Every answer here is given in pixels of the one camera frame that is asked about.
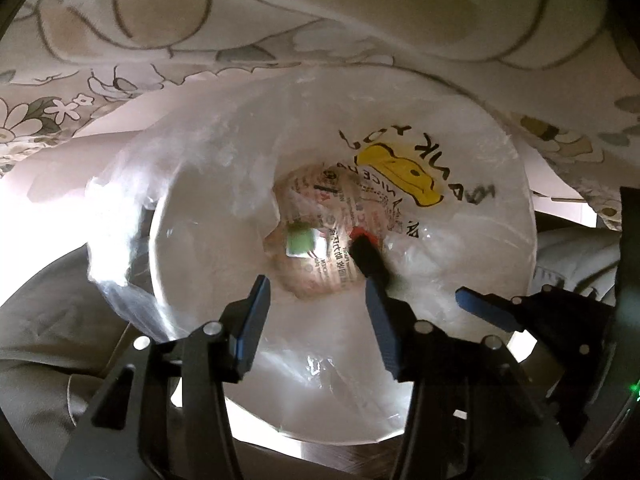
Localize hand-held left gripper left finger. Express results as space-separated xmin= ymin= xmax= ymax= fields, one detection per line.
xmin=52 ymin=274 xmax=272 ymax=480

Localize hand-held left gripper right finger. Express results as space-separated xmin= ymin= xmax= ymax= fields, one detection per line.
xmin=364 ymin=280 xmax=584 ymax=480

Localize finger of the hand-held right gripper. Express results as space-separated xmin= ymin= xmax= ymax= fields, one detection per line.
xmin=455 ymin=284 xmax=615 ymax=357

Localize red black box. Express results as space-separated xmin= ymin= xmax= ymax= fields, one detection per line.
xmin=348 ymin=227 xmax=397 ymax=292

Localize person's grey pants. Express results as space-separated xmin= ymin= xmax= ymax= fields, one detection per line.
xmin=0 ymin=225 xmax=623 ymax=480

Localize floral bedspread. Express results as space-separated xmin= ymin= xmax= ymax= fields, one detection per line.
xmin=0 ymin=0 xmax=640 ymax=233

